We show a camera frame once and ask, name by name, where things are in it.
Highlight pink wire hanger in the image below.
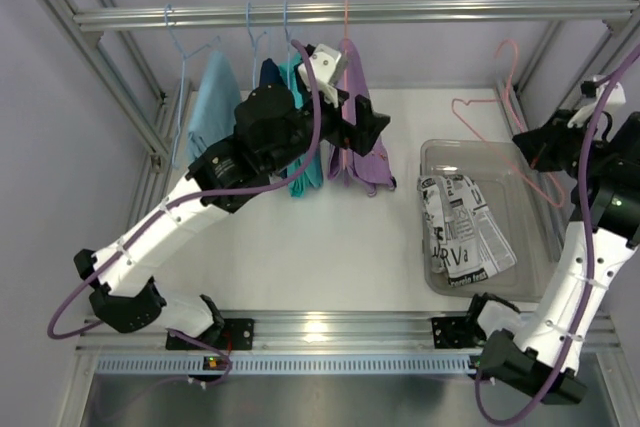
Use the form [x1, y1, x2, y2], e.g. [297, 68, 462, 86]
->
[450, 38, 566, 209]

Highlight blue hanger with teal trousers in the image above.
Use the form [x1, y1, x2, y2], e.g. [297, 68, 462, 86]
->
[283, 0, 297, 89]

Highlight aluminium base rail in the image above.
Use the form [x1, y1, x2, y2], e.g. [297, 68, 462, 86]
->
[74, 308, 617, 356]

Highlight aluminium frame post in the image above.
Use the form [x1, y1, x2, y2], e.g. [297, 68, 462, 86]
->
[514, 7, 639, 128]
[0, 0, 193, 318]

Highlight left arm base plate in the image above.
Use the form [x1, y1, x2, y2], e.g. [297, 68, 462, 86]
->
[165, 318, 254, 351]

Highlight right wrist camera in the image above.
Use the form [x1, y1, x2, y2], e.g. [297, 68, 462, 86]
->
[566, 75, 627, 128]

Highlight left aluminium frame post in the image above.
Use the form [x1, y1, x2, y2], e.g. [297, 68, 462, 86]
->
[0, 0, 193, 318]

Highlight grey slotted cable duct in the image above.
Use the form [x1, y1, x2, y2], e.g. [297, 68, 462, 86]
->
[95, 354, 475, 376]

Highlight newspaper print trousers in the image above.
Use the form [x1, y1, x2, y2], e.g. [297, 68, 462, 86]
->
[418, 174, 517, 288]

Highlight clear plastic bin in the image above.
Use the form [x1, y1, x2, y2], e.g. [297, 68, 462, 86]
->
[420, 140, 562, 302]

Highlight blue hanger leftmost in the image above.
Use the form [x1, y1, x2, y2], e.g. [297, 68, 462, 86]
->
[163, 4, 220, 170]

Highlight purple trousers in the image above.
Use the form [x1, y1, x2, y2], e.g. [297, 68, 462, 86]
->
[326, 39, 397, 197]

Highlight teal trousers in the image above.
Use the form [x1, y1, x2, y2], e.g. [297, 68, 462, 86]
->
[279, 54, 324, 198]

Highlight pink hanger with purple trousers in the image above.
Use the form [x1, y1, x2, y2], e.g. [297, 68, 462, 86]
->
[340, 0, 350, 187]

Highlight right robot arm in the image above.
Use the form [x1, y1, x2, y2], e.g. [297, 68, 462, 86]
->
[465, 113, 639, 405]

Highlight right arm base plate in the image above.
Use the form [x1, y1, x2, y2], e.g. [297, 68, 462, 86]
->
[430, 316, 486, 349]

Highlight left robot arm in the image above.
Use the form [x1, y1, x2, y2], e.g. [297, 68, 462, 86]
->
[74, 84, 390, 344]

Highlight aluminium hanging rail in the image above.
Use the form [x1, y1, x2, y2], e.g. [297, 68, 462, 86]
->
[73, 0, 639, 32]

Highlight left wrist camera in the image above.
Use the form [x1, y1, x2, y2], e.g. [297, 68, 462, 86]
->
[305, 44, 348, 107]

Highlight navy trousers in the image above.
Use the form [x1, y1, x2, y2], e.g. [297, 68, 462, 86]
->
[258, 58, 286, 88]

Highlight right aluminium frame post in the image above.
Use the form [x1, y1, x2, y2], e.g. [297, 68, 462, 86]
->
[514, 7, 639, 128]

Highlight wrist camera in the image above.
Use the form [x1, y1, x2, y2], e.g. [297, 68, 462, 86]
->
[305, 44, 348, 107]
[566, 75, 627, 128]

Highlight light blue trousers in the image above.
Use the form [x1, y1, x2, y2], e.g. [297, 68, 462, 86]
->
[186, 51, 241, 162]

